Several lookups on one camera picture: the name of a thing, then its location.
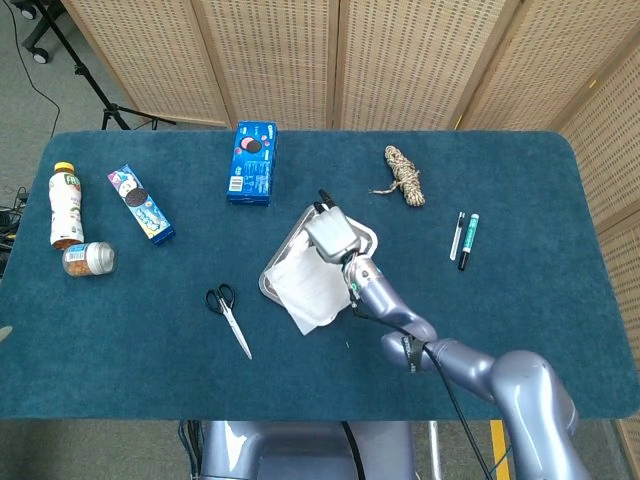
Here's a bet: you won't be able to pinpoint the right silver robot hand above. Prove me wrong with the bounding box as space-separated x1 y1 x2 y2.
303 188 362 264

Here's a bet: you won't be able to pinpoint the white paper sheet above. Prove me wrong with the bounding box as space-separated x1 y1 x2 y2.
264 234 351 336

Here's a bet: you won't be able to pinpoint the silver metal tray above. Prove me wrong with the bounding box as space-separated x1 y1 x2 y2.
258 203 379 314

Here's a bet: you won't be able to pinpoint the wide blue cookie box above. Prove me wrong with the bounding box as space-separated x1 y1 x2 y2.
225 120 279 206

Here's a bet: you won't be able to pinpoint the silver utility knife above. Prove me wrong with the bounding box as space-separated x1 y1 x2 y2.
449 211 467 262

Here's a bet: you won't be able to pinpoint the green marker pen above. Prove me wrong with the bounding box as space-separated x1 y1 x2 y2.
457 213 481 272

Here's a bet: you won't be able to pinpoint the woven wicker screen panel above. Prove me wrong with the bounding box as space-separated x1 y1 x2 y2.
62 0 232 129
455 0 640 134
333 0 502 132
197 0 344 130
558 29 640 480

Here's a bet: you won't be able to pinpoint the slim blue cartoon cookie box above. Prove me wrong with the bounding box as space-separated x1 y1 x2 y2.
106 163 177 247

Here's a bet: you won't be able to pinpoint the purple-grey robot torso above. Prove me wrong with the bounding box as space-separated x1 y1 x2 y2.
199 420 416 480

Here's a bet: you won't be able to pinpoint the teal tablecloth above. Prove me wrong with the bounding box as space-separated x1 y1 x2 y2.
0 129 640 421

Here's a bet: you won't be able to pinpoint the clear glass jar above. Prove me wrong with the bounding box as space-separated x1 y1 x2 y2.
61 241 119 278

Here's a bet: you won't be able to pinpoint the white juice bottle yellow cap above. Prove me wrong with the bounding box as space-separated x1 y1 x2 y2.
48 161 85 250

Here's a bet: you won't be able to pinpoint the black tripod stand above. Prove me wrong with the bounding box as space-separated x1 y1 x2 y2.
29 0 177 131

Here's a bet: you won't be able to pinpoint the black wheeled stand base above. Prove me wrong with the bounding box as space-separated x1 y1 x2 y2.
9 0 51 64

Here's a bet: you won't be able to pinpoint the beige rope bundle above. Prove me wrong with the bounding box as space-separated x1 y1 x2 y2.
368 144 427 208

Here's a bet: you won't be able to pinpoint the black-handled scissors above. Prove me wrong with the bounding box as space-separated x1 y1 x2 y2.
204 282 254 361

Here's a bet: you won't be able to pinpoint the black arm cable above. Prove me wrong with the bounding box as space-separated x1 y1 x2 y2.
422 343 499 480

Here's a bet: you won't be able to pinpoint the black floor cable bundle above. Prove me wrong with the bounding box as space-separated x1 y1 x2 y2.
0 187 29 251

